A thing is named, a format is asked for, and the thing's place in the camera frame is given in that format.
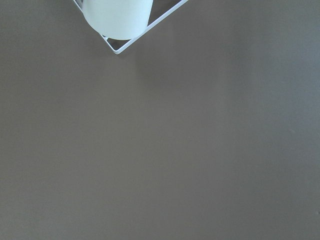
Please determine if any white wire cup rack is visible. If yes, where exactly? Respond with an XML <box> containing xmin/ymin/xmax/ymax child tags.
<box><xmin>74</xmin><ymin>0</ymin><xmax>186</xmax><ymax>55</ymax></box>

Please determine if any pale green cup on rack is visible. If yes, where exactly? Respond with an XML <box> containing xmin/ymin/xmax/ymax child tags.
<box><xmin>81</xmin><ymin>0</ymin><xmax>153</xmax><ymax>40</ymax></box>

